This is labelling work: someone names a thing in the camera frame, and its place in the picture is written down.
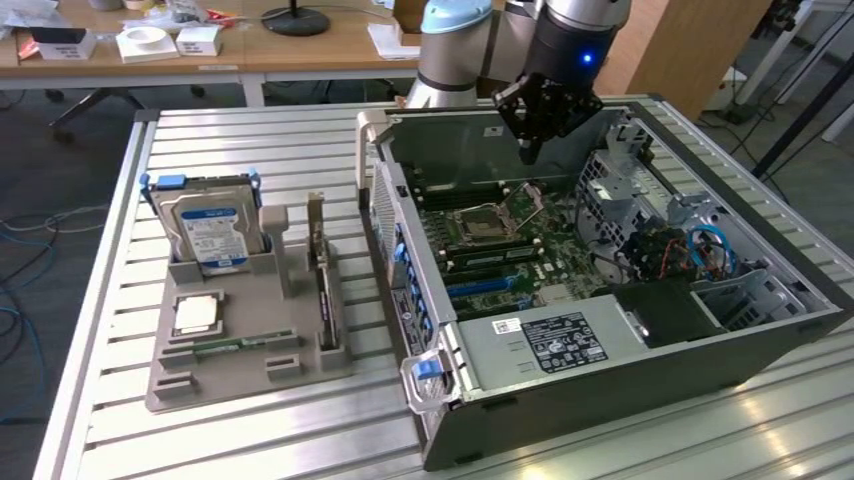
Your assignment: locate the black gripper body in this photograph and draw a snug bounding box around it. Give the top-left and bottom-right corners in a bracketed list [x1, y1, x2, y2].
[522, 4, 621, 96]

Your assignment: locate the metal socket cover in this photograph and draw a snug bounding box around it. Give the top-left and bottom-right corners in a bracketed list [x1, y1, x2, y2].
[503, 180, 555, 236]

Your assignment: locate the wooden cabinet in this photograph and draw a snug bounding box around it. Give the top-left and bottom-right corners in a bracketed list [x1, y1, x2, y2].
[623, 0, 775, 121]

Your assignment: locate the perforated metal drive cage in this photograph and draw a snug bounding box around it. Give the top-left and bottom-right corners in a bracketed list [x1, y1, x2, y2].
[572, 119, 675, 251]

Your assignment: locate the white floor box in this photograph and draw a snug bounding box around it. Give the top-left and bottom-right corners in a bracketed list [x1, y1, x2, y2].
[703, 67, 749, 114]

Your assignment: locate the CPU socket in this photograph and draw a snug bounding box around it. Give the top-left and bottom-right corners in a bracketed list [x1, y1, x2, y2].
[452, 205, 519, 240]

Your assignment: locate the brown cardboard box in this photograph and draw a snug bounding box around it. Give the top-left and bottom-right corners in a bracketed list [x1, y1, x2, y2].
[391, 0, 432, 35]

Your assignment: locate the green motherboard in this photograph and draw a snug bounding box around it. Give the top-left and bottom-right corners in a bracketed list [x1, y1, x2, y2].
[399, 164, 602, 321]

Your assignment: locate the installed RAM stick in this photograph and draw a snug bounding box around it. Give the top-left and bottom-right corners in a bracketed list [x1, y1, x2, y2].
[447, 238, 546, 271]

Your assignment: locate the blue expansion card retainer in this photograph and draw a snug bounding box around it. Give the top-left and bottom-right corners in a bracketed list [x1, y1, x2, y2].
[391, 224, 439, 346]

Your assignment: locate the wooden desk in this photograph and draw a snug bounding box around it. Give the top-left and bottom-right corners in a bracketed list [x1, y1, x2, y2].
[0, 0, 428, 109]

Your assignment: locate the black stand pole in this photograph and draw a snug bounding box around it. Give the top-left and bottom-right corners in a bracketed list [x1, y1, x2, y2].
[750, 0, 854, 179]

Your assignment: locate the blue expansion slot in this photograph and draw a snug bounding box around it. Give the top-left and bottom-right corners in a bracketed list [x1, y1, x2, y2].
[444, 277, 519, 300]

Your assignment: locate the black round lamp base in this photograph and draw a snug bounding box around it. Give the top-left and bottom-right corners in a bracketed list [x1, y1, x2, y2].
[259, 0, 332, 37]

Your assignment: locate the graphics card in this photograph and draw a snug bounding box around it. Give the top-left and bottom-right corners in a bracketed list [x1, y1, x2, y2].
[304, 191, 339, 351]

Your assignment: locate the small white carton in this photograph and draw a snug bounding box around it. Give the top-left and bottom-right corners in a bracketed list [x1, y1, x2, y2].
[175, 24, 226, 57]

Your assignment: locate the grey power supply unit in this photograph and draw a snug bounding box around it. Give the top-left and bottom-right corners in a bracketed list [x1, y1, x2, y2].
[439, 294, 649, 396]

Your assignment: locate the hard disk blue carrier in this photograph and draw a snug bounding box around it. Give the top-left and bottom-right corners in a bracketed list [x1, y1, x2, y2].
[137, 169, 263, 276]

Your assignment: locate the grey parts rack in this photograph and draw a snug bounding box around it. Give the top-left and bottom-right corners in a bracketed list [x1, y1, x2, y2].
[144, 192, 355, 415]

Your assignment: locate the white box with tape roll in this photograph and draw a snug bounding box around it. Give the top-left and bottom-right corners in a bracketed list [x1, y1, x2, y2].
[113, 27, 182, 65]

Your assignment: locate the black open PC case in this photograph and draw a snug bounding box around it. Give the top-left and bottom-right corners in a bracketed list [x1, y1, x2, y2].
[355, 93, 854, 472]

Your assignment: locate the silver CPU chip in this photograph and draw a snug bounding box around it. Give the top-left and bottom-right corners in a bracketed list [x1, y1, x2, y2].
[171, 295, 222, 337]

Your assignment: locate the green RAM stick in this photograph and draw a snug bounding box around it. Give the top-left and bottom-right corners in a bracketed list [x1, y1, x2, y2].
[192, 329, 295, 355]

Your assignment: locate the black office chair base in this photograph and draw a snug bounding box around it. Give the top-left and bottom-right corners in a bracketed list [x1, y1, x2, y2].
[45, 87, 145, 144]

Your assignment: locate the white box black top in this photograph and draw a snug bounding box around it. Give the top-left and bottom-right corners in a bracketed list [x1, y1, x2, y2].
[29, 27, 99, 61]

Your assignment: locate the red wire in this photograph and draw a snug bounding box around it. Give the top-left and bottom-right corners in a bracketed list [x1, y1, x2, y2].
[657, 237, 689, 281]

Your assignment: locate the blue wire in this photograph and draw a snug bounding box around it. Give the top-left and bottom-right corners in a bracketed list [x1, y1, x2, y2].
[686, 223, 739, 281]

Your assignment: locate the silver disk bay bracket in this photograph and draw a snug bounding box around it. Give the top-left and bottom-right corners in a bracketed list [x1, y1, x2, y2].
[690, 267, 813, 331]

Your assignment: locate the grey case handle blue latch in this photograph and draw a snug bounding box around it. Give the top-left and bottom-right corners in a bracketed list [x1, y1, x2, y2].
[398, 347, 462, 414]

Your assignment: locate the white floor cable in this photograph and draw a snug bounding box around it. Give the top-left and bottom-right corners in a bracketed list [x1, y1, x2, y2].
[0, 204, 108, 234]

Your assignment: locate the blue floor cable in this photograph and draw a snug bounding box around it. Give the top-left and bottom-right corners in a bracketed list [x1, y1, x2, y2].
[0, 219, 52, 426]

